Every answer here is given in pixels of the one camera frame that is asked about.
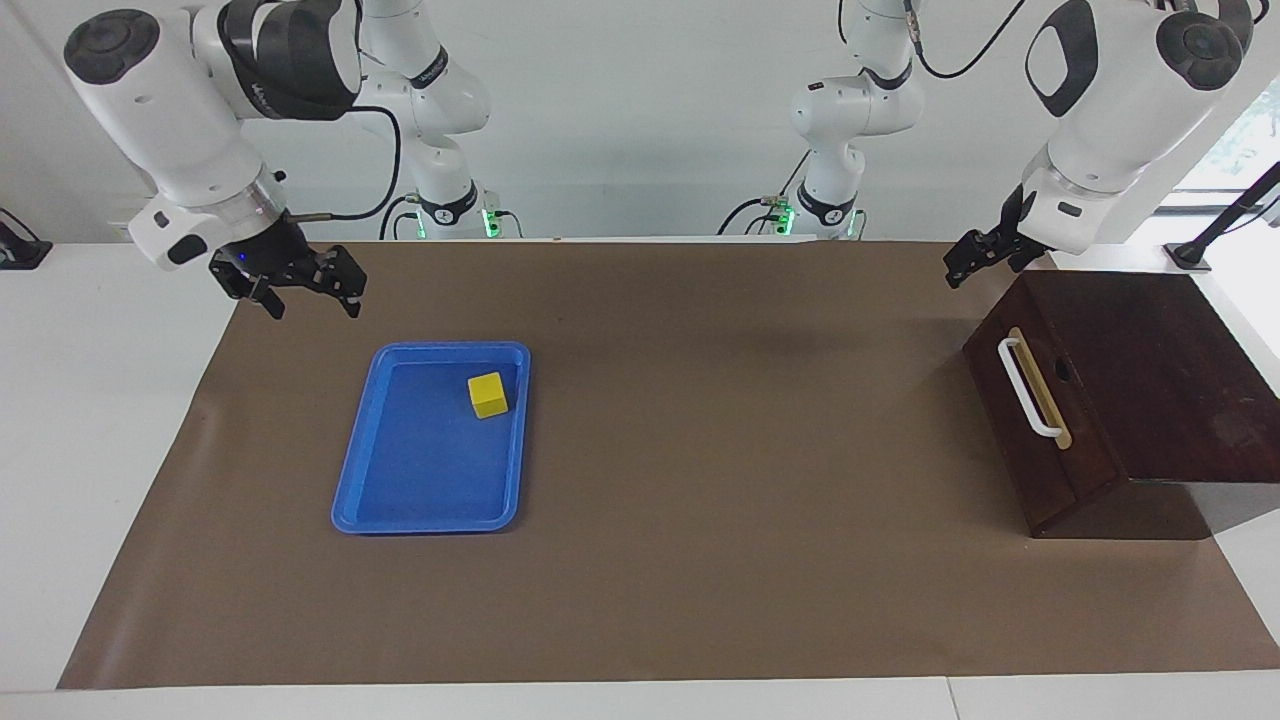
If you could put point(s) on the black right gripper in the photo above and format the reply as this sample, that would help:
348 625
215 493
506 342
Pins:
275 260

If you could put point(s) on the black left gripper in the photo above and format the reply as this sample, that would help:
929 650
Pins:
1015 240

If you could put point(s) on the yellow cube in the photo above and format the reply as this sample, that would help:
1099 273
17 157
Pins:
488 395

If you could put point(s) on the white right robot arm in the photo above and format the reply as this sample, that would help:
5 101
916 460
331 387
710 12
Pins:
170 110

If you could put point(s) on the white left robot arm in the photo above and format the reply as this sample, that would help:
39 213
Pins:
1120 90

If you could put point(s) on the blue plastic tray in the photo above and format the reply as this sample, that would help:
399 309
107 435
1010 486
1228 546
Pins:
420 470

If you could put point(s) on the dark wooden cabinet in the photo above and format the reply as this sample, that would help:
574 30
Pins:
1170 380

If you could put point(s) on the black table clamp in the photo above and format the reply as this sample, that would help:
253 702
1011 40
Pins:
20 250

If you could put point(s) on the brown table mat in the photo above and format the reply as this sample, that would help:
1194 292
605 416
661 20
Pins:
680 520

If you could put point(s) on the white wall socket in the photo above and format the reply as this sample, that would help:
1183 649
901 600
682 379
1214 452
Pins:
122 232

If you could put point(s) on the black camera stand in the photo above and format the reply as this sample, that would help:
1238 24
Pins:
1215 225

